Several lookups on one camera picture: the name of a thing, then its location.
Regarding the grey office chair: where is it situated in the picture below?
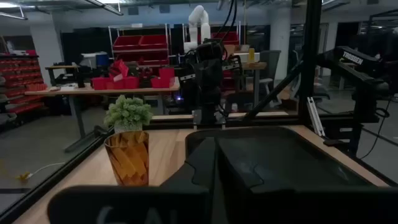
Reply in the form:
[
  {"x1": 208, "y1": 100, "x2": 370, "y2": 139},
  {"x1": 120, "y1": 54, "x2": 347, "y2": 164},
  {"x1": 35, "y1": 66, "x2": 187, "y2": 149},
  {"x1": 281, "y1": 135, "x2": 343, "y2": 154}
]
[{"x1": 258, "y1": 49, "x2": 282, "y2": 103}]

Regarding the small wooden desk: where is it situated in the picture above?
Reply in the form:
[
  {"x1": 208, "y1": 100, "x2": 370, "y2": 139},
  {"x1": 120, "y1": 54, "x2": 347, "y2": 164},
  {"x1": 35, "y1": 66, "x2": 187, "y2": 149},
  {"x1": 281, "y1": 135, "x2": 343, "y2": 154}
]
[{"x1": 241, "y1": 61, "x2": 268, "y2": 108}]

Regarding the small green potted plant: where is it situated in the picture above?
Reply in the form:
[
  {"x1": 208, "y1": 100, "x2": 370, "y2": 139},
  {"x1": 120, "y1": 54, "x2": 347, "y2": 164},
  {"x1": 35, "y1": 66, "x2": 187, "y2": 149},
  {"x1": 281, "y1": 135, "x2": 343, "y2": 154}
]
[{"x1": 103, "y1": 94, "x2": 154, "y2": 134}]

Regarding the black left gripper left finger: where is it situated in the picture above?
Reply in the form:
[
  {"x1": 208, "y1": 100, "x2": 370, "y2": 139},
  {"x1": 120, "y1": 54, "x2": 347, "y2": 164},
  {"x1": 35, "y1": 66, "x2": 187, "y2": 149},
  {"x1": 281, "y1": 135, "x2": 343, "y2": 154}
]
[{"x1": 160, "y1": 136, "x2": 216, "y2": 224}]

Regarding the white cable with yellow plug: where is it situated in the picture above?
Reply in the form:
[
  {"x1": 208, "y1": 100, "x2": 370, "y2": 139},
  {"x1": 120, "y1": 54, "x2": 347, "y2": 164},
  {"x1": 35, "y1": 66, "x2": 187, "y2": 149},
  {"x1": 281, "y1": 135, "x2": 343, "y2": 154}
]
[{"x1": 15, "y1": 161, "x2": 66, "y2": 182}]

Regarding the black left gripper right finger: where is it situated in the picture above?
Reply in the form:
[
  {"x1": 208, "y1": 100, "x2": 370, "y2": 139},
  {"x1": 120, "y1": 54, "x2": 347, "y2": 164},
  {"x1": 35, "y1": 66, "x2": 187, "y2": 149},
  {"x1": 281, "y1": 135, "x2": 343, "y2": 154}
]
[{"x1": 216, "y1": 137, "x2": 265, "y2": 224}]

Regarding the rack of small red bins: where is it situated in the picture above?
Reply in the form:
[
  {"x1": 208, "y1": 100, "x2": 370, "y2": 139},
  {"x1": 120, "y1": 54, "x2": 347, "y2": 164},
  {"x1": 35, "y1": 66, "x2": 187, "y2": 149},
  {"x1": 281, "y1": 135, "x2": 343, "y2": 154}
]
[{"x1": 0, "y1": 52, "x2": 48, "y2": 116}]

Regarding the metal shelf with red bins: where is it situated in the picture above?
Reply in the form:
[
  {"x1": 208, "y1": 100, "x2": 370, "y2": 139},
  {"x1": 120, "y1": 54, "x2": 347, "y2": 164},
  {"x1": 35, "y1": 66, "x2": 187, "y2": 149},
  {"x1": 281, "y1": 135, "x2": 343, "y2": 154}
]
[
  {"x1": 182, "y1": 21, "x2": 242, "y2": 47},
  {"x1": 108, "y1": 23, "x2": 171, "y2": 67}
]

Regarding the white and blue storage box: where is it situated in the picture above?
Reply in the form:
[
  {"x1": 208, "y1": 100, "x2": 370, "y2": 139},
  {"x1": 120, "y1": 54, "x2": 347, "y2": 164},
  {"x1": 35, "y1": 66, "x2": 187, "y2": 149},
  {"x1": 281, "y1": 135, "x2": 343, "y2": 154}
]
[{"x1": 80, "y1": 52, "x2": 110, "y2": 68}]

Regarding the wooden table with grey legs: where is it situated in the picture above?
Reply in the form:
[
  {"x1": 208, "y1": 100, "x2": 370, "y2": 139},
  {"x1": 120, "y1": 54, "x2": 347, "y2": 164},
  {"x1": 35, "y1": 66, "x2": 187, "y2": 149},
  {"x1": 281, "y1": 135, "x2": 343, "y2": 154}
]
[{"x1": 24, "y1": 81, "x2": 181, "y2": 154}]

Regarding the black plastic serving tray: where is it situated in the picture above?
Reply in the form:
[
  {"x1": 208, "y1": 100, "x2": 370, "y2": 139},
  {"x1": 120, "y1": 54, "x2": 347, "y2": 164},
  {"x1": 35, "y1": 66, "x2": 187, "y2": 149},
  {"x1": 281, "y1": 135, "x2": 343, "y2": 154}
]
[{"x1": 185, "y1": 125, "x2": 374, "y2": 189}]

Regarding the silver aluminium profile bar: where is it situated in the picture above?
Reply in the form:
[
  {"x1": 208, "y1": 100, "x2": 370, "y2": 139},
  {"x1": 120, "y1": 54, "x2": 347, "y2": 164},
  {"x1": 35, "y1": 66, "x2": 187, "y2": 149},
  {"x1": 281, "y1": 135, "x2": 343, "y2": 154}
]
[{"x1": 306, "y1": 96, "x2": 326, "y2": 138}]

